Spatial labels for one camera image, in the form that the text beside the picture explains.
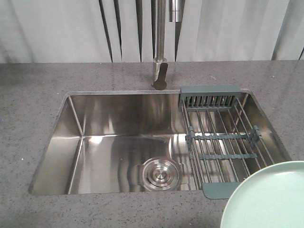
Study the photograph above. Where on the stainless steel sink basin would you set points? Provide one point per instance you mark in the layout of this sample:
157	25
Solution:
100	138

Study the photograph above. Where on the stainless steel faucet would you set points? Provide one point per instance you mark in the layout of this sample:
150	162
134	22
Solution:
160	64

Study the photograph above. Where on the white pleated curtain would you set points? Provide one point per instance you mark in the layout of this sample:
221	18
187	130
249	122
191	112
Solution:
67	31

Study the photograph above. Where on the grey green dish drying rack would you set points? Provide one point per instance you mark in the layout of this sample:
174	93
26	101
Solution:
224	146

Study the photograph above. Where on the light green plate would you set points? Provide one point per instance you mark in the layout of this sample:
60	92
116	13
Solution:
270	198

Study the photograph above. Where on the round steel drain strainer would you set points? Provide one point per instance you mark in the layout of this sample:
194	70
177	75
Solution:
160	174

